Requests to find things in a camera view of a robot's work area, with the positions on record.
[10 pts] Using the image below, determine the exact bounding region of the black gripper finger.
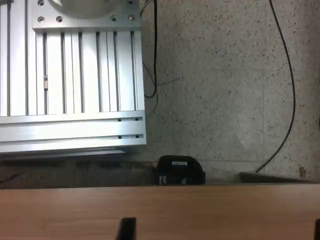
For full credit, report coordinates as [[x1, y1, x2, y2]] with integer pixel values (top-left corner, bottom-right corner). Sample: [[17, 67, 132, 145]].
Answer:
[[313, 218, 320, 240], [114, 217, 137, 240]]

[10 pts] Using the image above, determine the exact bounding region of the black power adapter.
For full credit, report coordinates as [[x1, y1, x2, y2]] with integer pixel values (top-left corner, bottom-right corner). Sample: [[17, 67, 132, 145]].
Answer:
[[156, 154, 207, 187]]

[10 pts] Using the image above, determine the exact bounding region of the aluminium profile robot stand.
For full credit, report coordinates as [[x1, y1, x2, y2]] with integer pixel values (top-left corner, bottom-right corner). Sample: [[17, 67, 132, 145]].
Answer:
[[0, 0, 147, 161]]

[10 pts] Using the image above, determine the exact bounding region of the thin black floor cable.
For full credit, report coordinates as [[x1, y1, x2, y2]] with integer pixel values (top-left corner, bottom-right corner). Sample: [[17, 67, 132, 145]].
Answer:
[[255, 0, 297, 174]]

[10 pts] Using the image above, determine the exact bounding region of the black stand power cable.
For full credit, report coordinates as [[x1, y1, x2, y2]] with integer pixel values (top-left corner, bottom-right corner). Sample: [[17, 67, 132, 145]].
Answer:
[[139, 0, 159, 106]]

